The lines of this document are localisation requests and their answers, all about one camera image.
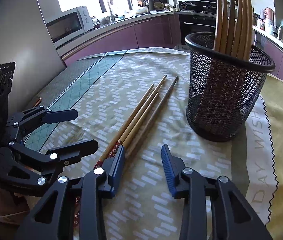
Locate steel sink faucet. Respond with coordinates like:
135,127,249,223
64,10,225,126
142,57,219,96
107,0,118,23

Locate dark wooden chopstick patterned end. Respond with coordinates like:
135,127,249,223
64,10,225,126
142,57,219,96
126,76,179,158

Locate person's left hand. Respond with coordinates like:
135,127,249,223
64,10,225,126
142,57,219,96
0,175,31,223

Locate bundle of wooden chopsticks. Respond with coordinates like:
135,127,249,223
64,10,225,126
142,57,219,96
213,0,254,61

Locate pink base cabinets with sink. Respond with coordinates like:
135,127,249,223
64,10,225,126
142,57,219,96
54,12,182,67

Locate white microwave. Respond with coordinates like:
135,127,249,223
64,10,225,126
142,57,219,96
45,5,94,50

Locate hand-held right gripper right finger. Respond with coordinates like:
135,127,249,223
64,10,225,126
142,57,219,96
161,144,273,240

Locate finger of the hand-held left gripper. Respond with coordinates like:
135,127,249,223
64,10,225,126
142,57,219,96
0,139,100,197
6,106,79,143

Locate black mesh holder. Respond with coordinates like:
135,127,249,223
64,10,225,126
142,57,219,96
184,32,276,142

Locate patterned beige teal tablecloth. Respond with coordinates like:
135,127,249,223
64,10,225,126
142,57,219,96
23,47,278,240

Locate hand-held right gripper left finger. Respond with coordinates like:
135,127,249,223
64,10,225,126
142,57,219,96
17,144,126,240

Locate pink kettle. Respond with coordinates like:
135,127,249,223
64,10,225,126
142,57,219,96
264,7,275,21

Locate black built-in oven stove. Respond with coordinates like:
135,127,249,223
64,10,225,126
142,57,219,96
177,0,218,46

